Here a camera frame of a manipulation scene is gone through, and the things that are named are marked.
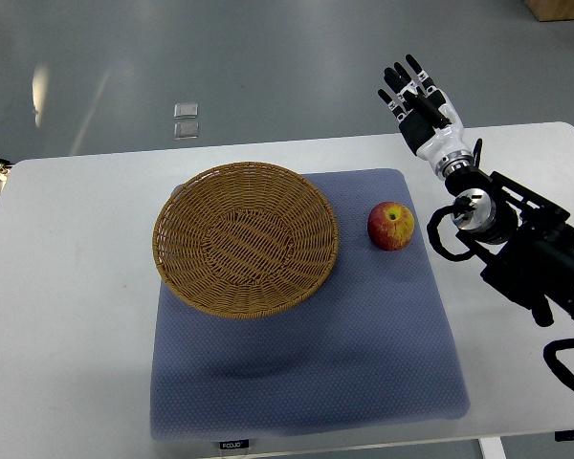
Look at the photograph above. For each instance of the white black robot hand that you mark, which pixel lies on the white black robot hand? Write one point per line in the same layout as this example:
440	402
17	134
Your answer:
429	122

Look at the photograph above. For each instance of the red yellow apple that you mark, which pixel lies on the red yellow apple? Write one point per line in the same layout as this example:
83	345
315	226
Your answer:
390	226

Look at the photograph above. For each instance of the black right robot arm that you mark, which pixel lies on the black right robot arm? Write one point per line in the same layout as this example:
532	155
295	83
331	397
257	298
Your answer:
522	238

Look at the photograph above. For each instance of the brown wicker basket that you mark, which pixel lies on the brown wicker basket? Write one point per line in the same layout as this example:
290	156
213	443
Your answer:
245	240

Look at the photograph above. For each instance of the wooden box corner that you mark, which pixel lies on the wooden box corner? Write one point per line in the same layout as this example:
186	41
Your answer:
551	10

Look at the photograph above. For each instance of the lower floor socket plate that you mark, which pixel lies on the lower floor socket plate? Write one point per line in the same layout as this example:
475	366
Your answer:
184	130

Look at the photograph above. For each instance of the floor socket plate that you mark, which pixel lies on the floor socket plate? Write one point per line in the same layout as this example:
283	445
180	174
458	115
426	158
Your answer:
185	110
184	130

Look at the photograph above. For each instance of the upper floor socket plate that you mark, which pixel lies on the upper floor socket plate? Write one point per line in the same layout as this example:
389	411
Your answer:
185	110

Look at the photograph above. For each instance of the blue grey cloth mat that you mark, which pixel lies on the blue grey cloth mat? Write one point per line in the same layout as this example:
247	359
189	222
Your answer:
372	346

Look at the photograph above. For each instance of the white table leg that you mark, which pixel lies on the white table leg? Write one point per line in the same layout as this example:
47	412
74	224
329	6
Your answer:
492	448

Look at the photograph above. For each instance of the black table brand label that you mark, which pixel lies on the black table brand label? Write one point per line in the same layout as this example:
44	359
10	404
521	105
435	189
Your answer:
234	444

